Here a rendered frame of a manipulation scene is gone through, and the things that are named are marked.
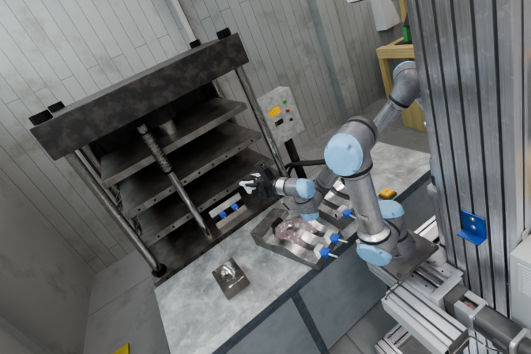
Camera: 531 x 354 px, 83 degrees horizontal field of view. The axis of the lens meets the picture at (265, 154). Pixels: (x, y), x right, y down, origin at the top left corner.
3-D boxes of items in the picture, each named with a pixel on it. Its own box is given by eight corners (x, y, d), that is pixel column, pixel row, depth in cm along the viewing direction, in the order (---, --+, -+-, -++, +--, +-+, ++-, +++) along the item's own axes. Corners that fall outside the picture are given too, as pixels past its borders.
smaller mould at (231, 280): (250, 283, 171) (245, 275, 168) (228, 300, 166) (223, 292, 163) (236, 264, 188) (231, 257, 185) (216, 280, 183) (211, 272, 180)
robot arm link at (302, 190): (310, 205, 115) (303, 187, 111) (287, 201, 122) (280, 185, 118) (319, 191, 119) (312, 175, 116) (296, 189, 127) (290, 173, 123)
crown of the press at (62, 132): (269, 109, 218) (235, 24, 192) (94, 211, 177) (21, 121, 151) (227, 101, 289) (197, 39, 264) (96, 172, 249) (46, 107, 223)
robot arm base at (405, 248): (424, 246, 121) (421, 228, 117) (398, 268, 117) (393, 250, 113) (394, 228, 134) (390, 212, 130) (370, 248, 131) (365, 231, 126)
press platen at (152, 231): (273, 163, 242) (271, 159, 240) (148, 246, 208) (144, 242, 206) (237, 146, 305) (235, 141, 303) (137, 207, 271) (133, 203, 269)
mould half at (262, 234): (342, 236, 175) (337, 222, 170) (318, 270, 160) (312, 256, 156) (280, 218, 211) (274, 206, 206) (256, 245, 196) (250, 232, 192)
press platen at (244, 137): (262, 137, 232) (259, 132, 230) (128, 220, 197) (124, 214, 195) (227, 125, 295) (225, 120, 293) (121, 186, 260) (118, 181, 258)
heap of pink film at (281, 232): (319, 228, 179) (315, 219, 175) (303, 250, 169) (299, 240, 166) (287, 219, 197) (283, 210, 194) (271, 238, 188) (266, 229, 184)
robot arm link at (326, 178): (363, 97, 101) (312, 176, 138) (350, 112, 94) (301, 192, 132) (393, 115, 99) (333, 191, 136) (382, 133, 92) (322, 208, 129)
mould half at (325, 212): (371, 205, 187) (367, 189, 181) (341, 231, 178) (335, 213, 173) (321, 182, 229) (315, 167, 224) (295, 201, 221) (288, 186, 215)
